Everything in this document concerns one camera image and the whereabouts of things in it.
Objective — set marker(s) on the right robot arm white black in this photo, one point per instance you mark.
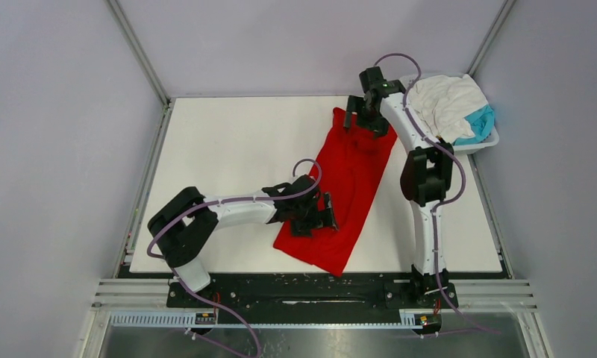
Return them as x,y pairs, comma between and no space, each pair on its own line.
425,178

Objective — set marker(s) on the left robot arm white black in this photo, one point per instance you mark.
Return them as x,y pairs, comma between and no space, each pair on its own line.
184,225

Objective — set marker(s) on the white t shirt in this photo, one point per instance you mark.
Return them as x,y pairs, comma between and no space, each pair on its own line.
444,106

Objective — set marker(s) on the white plastic laundry basket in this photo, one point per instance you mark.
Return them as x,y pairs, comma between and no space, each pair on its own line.
471,143

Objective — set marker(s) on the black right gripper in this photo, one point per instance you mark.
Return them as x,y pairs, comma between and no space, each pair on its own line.
380,127

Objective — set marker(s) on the aluminium frame rail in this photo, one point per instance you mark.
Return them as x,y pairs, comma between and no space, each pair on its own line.
137,50
490,36

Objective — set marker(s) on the white slotted cable duct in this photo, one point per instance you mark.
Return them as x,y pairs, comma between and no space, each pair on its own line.
407,321

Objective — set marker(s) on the aluminium frame rail left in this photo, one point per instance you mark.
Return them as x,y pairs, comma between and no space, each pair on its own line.
137,50

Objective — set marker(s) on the aluminium front frame rails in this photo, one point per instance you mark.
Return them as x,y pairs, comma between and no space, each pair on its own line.
131,294

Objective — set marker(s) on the red t shirt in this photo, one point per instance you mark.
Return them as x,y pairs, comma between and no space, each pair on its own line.
353,162

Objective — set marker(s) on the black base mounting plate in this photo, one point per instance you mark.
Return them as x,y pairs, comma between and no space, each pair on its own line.
309,297

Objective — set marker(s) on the aluminium frame rail right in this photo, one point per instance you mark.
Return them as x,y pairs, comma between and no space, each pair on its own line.
490,36

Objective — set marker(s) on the light blue t shirt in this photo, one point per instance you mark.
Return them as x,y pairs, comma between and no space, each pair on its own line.
481,123

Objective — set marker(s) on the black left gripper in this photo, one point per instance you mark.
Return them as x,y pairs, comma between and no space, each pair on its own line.
303,229

